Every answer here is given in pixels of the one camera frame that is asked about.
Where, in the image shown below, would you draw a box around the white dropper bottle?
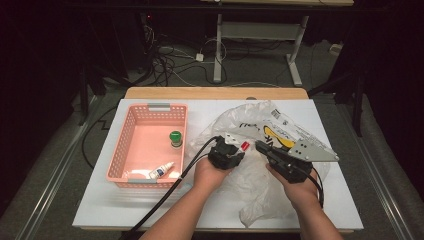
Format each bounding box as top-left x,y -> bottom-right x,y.
148,161 -> 176,180

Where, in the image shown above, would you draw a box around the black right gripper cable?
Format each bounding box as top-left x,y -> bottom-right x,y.
311,168 -> 326,209

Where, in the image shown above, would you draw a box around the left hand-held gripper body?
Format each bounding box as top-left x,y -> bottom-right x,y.
207,132 -> 246,171

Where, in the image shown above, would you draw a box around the bundle of floor cables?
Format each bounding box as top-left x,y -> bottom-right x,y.
141,13 -> 231,88

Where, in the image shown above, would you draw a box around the black floor cable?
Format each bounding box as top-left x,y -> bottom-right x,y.
81,105 -> 118,170

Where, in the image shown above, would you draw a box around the person's right hand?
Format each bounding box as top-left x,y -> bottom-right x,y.
265,162 -> 320,211

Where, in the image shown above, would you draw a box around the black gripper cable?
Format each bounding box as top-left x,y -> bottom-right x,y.
121,134 -> 224,240
311,168 -> 326,209

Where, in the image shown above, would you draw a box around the black stand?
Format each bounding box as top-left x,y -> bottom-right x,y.
308,63 -> 366,138
69,63 -> 134,127

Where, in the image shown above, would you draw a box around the small white box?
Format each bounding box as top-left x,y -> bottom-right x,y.
329,43 -> 344,57

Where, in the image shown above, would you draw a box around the white metal desk frame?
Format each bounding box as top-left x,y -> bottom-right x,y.
213,13 -> 310,88

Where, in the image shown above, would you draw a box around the pink plastic basket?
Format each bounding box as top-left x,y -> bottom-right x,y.
105,102 -> 189,188

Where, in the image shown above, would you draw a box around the white board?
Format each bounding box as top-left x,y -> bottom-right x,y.
72,98 -> 364,231

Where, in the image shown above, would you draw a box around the person's left hand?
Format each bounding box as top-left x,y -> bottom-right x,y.
192,157 -> 235,195

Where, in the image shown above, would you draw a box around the green lidded small jar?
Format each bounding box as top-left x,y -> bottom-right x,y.
168,130 -> 184,148

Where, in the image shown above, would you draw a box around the metal floor rail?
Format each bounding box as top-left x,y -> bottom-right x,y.
14,95 -> 104,240
334,101 -> 416,240

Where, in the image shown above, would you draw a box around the clear smiley plastic bag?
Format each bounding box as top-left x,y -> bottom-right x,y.
187,99 -> 335,230

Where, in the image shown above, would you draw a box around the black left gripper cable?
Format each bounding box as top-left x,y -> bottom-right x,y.
121,134 -> 224,240

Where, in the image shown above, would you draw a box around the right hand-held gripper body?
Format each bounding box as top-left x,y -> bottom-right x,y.
265,137 -> 341,185

